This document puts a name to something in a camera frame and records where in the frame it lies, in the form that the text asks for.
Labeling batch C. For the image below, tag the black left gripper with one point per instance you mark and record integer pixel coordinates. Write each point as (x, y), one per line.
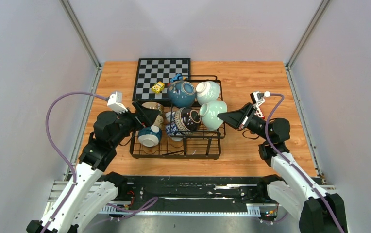
(146, 118)

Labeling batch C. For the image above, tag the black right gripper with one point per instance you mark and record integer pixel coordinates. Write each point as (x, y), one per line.
(240, 118)

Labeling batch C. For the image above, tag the pale green celadon bowl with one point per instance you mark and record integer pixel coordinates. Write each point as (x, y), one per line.
(209, 114)

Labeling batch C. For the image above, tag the white grid pattern bowl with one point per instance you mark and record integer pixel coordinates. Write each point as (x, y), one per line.
(207, 91)

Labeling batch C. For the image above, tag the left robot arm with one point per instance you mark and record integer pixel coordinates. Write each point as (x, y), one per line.
(82, 167)

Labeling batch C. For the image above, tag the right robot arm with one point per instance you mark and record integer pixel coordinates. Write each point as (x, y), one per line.
(298, 173)

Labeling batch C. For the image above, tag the beige floral bowl upper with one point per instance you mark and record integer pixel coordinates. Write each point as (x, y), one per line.
(154, 106)

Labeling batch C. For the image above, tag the beige floral bowl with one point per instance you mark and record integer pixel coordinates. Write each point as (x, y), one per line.
(159, 122)
(154, 106)

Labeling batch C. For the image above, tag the red toy window brick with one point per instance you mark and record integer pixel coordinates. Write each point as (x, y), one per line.
(259, 113)

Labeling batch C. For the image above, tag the beige floral bowl lower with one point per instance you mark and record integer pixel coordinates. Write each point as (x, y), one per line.
(159, 122)

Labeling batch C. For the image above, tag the teal white dotted bowl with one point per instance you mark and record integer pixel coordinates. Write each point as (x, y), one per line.
(150, 136)

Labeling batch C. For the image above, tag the white blue rose bowl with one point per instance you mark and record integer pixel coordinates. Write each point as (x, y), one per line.
(170, 116)

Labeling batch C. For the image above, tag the yellow owl toy block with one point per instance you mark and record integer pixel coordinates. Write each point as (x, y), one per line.
(158, 87)

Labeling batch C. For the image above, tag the blue white geometric bowl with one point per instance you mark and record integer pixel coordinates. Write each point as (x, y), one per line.
(173, 132)

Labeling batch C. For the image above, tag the black patterned rim bowl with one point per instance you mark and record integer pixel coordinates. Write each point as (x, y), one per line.
(187, 120)

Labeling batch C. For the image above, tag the teal glazed large bowl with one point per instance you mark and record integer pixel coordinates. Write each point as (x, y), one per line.
(181, 93)

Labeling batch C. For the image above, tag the black and white chessboard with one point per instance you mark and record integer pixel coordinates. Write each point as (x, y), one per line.
(153, 70)

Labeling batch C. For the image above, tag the blue yellow toy brick car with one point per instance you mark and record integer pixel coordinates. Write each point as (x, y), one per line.
(177, 77)

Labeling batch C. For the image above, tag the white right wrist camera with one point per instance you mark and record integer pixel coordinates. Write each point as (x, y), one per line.
(258, 98)

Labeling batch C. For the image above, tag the black wire dish rack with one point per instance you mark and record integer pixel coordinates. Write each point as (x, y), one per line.
(203, 144)

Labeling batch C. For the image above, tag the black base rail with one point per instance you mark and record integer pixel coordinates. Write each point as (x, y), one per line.
(187, 196)

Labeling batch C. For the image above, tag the aluminium frame post left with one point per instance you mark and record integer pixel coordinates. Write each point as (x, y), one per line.
(80, 32)

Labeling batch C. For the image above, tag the aluminium frame post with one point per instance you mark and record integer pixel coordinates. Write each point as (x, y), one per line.
(80, 32)
(307, 33)

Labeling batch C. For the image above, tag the aluminium frame post right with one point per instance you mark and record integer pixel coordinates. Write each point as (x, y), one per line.
(307, 33)

